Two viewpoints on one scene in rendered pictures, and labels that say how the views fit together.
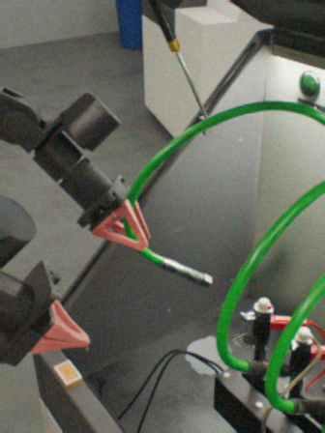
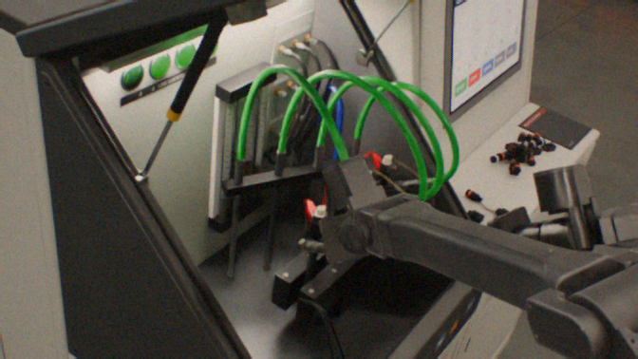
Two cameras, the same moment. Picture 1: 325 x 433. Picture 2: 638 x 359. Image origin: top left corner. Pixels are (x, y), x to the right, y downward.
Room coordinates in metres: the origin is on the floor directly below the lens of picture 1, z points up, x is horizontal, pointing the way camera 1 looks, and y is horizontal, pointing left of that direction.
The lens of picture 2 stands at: (1.12, 0.79, 1.98)
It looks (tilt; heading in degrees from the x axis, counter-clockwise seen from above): 37 degrees down; 245
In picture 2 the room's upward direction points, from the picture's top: 9 degrees clockwise
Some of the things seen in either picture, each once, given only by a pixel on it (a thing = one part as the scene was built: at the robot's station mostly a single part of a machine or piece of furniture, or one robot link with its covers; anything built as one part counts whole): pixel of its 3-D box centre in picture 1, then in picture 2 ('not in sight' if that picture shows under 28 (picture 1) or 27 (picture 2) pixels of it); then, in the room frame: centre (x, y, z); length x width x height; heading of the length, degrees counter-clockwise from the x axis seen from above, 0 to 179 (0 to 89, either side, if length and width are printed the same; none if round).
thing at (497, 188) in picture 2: not in sight; (515, 168); (0.00, -0.42, 0.97); 0.70 x 0.22 x 0.03; 34
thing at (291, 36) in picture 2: not in sight; (292, 85); (0.61, -0.50, 1.20); 0.13 x 0.03 x 0.31; 34
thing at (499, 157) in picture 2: not in sight; (524, 149); (-0.03, -0.45, 1.01); 0.23 x 0.11 x 0.06; 34
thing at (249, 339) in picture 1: (253, 360); (317, 256); (0.66, -0.14, 1.03); 0.05 x 0.03 x 0.21; 124
